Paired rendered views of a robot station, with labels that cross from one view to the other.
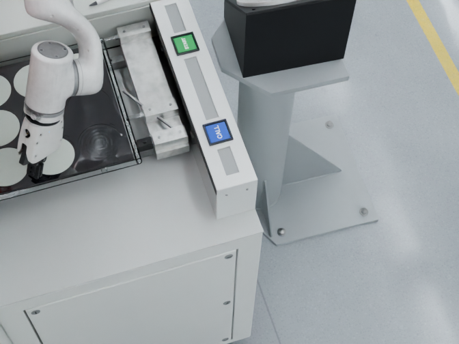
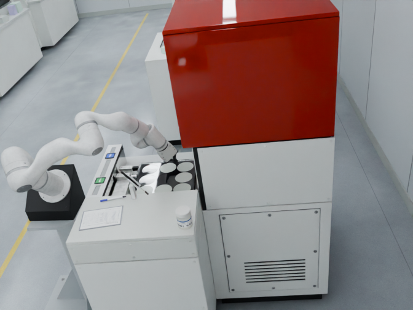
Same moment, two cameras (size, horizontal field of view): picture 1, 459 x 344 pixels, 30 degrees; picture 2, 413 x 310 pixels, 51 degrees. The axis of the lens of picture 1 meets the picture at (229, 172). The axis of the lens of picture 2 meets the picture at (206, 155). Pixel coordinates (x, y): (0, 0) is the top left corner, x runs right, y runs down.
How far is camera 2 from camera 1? 3.26 m
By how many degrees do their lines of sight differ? 85
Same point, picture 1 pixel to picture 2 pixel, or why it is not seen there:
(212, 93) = (102, 165)
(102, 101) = (142, 180)
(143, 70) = (120, 192)
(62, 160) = (165, 166)
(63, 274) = (180, 155)
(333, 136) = not seen: outside the picture
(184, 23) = (94, 187)
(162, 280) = not seen: hidden behind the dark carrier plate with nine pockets
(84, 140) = (155, 170)
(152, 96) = (123, 183)
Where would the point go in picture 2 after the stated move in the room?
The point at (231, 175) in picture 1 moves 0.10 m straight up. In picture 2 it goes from (115, 146) to (111, 133)
